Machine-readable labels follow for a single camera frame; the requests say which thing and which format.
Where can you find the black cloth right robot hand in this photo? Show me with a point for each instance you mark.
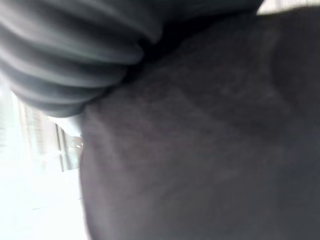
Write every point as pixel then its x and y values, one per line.
pixel 70 50

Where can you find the dark grey bed cloth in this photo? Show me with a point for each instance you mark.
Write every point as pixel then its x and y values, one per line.
pixel 200 140

